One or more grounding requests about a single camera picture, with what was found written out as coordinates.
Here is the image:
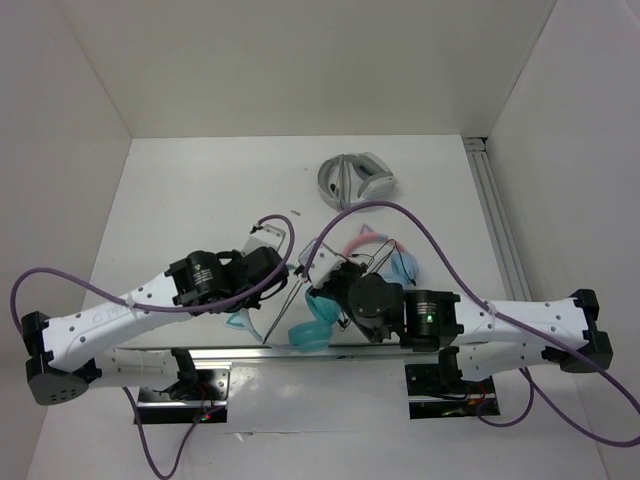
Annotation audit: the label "aluminium rail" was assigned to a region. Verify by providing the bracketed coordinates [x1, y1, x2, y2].
[462, 137, 532, 301]
[97, 342, 516, 362]

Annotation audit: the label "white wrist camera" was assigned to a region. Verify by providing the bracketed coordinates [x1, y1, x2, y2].
[240, 224, 287, 264]
[304, 243, 346, 289]

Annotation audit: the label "pink blue cat-ear headphones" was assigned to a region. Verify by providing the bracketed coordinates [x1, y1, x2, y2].
[342, 225, 419, 289]

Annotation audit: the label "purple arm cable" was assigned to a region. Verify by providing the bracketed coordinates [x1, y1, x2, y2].
[10, 214, 296, 479]
[299, 202, 640, 449]

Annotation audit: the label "grey headphone cable bundle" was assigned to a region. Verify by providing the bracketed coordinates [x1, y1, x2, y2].
[329, 154, 351, 211]

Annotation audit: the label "black teal headphone cable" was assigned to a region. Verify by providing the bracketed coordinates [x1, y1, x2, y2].
[261, 272, 307, 345]

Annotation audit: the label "aluminium rail front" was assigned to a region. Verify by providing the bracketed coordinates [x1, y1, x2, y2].
[97, 342, 516, 362]

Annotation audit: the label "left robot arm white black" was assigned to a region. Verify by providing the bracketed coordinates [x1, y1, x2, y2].
[21, 246, 288, 406]

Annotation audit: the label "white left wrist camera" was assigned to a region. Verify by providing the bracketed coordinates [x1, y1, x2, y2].
[240, 224, 287, 264]

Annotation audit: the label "black pink headphone cable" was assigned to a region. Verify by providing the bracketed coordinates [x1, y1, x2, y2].
[349, 238, 401, 274]

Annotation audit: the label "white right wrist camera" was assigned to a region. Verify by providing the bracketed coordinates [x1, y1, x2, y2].
[304, 243, 346, 289]

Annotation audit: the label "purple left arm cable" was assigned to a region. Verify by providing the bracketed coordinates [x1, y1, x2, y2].
[10, 214, 296, 479]

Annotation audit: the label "teal cat-ear headphones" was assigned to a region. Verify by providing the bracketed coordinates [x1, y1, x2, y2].
[224, 290, 342, 353]

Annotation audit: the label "grey white headphones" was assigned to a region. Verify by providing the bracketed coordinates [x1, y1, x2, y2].
[316, 152, 397, 212]

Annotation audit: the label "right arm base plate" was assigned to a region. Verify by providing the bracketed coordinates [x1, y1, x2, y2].
[405, 364, 500, 420]

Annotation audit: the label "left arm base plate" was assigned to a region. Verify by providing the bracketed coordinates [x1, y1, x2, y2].
[136, 364, 231, 425]

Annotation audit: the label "aluminium rail right side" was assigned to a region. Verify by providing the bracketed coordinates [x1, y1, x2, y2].
[462, 137, 532, 301]

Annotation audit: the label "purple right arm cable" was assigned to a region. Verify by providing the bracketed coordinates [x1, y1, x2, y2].
[299, 202, 640, 449]

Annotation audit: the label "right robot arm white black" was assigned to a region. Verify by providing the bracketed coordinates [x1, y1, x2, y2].
[310, 262, 613, 392]

